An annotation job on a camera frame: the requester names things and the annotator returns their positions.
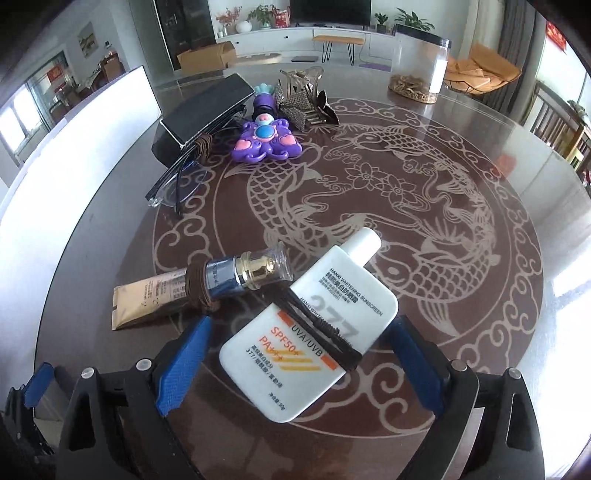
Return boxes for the black television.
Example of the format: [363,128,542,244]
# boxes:
[289,0,372,26]

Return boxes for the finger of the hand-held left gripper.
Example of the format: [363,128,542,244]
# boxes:
[23,362,56,409]

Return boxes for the red wall hanging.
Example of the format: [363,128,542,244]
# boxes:
[545,23,570,54]

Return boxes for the dark wooden chair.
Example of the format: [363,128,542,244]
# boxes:
[524,80,591,172]

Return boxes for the white television cabinet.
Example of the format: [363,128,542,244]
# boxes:
[210,21,398,57]

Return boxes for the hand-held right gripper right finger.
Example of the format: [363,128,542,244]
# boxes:
[389,315,543,480]

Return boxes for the clear claw hair clip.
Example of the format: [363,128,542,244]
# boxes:
[278,66,324,100]

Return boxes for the green potted plant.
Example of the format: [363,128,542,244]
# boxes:
[248,4,278,29]

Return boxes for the dining table with chairs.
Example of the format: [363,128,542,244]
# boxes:
[48,51,126,121]

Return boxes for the grey curtain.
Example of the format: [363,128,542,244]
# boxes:
[496,0,548,116]

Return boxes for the large leafy potted plant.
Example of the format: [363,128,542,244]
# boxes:
[394,7,435,33]

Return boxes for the red flower bouquet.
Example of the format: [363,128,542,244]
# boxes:
[215,7,243,36]

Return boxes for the purple butterfly toy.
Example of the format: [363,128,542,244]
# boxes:
[233,83,303,163]

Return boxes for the gold cosmetic tube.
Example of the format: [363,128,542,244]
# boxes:
[112,244,294,332]

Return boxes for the black frame glasses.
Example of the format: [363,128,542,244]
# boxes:
[145,108,245,215]

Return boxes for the framed wall painting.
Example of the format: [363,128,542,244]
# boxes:
[78,21,96,58]

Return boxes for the dark glass display cabinet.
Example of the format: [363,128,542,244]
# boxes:
[159,0,218,72]

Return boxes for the rhinestone bow hair clip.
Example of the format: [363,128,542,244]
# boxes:
[274,90,341,128]

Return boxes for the black hair tie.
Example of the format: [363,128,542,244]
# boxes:
[272,288,363,372]

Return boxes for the white sunscreen bottle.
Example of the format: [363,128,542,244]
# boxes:
[219,227,399,424]

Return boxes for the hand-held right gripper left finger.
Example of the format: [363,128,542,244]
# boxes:
[55,315,214,480]

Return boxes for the brown cardboard box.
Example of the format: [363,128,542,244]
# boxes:
[177,41,238,72]

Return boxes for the black cardboard box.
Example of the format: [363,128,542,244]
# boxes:
[151,73,256,167]

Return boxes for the orange lounge chair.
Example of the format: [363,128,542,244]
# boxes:
[444,43,522,95]

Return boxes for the brown hair tie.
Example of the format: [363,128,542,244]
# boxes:
[191,134,214,163]
[185,264,216,315]

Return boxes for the clear jar with black lid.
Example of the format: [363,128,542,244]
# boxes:
[388,25,452,104]

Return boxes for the orange bench with black legs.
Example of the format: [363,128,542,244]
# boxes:
[312,34,366,63]

